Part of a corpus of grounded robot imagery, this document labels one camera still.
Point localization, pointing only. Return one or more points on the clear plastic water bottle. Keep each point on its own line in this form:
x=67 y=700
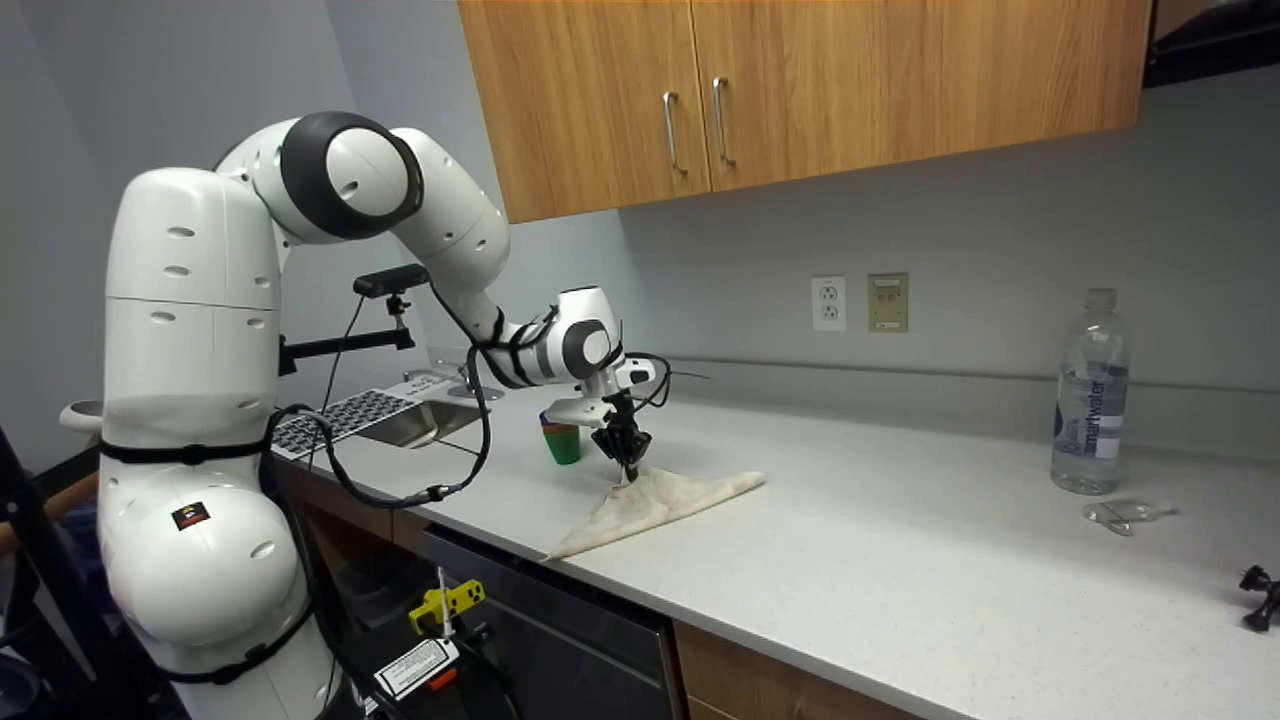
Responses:
x=1088 y=400

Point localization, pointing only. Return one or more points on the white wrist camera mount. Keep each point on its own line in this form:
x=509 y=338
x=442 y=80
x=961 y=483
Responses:
x=571 y=409

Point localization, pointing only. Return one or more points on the green cup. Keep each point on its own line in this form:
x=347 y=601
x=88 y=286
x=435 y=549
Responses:
x=567 y=446

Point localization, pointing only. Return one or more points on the wooden drawer front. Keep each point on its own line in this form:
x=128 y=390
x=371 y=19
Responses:
x=745 y=684

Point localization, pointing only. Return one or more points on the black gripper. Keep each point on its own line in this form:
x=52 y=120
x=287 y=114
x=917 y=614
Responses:
x=622 y=429

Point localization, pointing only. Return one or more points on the clear plastic wrapper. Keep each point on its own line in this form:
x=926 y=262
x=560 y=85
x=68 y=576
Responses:
x=1130 y=514

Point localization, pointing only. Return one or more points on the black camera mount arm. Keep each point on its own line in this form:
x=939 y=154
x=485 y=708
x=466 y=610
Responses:
x=342 y=344

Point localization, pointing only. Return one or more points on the black stereo camera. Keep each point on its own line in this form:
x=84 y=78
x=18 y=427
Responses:
x=389 y=276

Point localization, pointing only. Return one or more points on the steel sink with drainboard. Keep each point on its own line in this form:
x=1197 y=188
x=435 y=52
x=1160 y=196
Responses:
x=407 y=427

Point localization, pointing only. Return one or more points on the yellow clamp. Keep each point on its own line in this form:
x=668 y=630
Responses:
x=445 y=604

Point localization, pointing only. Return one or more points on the beige wall switch plate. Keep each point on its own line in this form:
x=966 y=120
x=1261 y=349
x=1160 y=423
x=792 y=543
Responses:
x=889 y=301

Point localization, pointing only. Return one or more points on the black range hood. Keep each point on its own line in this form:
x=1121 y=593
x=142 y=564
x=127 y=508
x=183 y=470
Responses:
x=1214 y=40

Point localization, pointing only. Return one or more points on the white wall outlet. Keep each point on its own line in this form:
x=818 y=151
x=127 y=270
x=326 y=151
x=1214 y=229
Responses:
x=828 y=305

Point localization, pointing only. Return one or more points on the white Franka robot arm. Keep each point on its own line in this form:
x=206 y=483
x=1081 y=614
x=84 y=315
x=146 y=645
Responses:
x=186 y=344

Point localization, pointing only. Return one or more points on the black dishwasher front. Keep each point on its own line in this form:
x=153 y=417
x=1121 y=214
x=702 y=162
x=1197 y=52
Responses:
x=575 y=642

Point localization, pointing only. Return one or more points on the black camera clamp stand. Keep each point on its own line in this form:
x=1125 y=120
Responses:
x=1261 y=596

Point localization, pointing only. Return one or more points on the beige cloth towel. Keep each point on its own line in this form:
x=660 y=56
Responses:
x=666 y=503

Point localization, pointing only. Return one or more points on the white and red device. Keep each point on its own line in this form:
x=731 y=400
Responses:
x=416 y=665

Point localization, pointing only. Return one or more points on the wooden wall cabinet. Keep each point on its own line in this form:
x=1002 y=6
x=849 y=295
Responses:
x=825 y=80

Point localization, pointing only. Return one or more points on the metal faucet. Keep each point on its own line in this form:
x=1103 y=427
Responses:
x=445 y=382

